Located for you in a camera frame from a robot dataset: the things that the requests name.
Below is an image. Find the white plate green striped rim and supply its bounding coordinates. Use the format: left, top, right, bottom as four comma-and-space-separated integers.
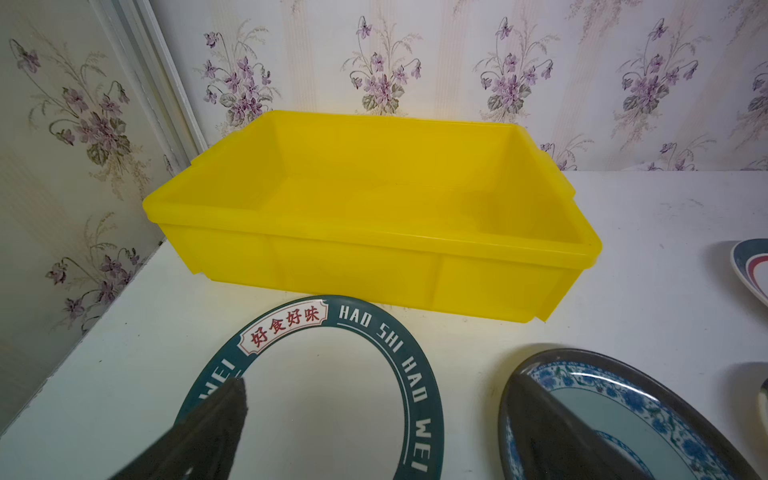
730, 238, 768, 305

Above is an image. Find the yellow plastic bin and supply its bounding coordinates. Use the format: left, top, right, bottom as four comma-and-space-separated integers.
143, 111, 602, 323

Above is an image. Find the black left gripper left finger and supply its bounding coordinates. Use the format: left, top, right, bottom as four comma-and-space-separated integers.
113, 378, 248, 479

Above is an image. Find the green rim lettered plate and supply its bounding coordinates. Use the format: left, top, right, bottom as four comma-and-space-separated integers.
174, 295, 445, 479

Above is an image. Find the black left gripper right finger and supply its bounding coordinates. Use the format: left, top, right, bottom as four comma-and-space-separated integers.
502, 373, 647, 479

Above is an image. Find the dark blue floral plate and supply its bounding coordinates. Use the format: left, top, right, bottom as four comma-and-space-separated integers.
498, 348, 758, 479

